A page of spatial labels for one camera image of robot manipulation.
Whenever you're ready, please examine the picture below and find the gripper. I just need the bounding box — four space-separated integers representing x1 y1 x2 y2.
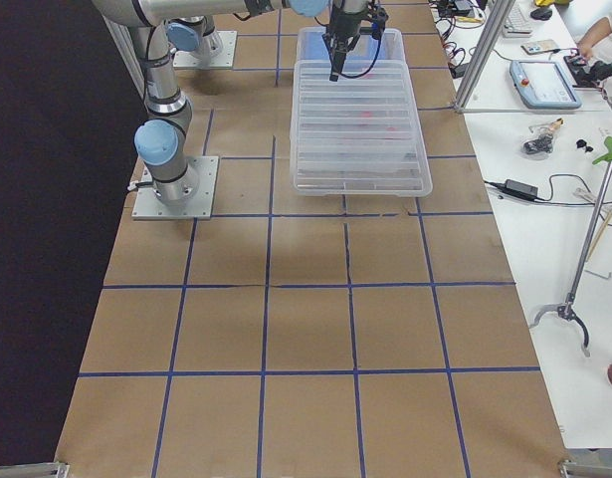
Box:
322 0 388 82

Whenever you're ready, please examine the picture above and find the clear ribbed box lid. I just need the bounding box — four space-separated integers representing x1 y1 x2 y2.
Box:
290 60 433 197

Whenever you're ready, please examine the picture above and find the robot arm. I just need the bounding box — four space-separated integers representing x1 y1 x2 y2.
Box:
94 1 297 205

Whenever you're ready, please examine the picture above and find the clear plastic storage box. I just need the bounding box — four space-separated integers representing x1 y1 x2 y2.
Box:
291 26 434 198

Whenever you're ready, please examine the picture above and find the white keyboard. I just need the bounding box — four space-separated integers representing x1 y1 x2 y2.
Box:
502 4 533 38

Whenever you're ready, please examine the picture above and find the teach pendant tablet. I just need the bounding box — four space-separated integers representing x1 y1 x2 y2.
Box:
509 60 582 110

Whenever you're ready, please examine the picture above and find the black power adapter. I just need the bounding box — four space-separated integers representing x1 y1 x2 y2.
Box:
504 179 538 201

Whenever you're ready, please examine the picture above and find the person at desk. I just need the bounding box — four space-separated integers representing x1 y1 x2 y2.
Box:
576 11 612 107

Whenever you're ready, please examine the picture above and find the silver reacher grabber tool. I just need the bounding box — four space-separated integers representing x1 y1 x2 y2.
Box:
529 136 612 358

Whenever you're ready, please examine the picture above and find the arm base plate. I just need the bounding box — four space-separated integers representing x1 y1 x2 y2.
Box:
173 30 238 70
131 156 219 220

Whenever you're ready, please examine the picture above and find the aluminium frame post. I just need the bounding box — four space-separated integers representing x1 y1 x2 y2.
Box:
454 0 514 113

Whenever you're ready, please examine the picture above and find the aluminium rail corner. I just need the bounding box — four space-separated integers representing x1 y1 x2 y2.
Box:
0 462 70 478
558 460 612 478

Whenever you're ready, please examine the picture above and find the aluminium rail left corner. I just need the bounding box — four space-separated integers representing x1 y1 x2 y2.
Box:
0 462 70 478

